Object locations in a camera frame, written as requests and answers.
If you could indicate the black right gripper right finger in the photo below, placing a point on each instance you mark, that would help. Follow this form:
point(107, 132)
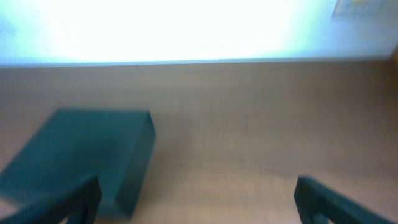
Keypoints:
point(316, 203)

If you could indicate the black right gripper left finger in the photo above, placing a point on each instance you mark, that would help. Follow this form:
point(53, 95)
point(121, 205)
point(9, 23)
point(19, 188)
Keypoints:
point(78, 204)

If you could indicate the black box with flip lid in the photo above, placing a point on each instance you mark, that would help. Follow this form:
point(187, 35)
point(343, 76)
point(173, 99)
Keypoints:
point(114, 145)

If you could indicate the white wall control panel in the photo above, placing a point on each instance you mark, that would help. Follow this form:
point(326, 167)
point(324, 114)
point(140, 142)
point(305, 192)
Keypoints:
point(365, 8)

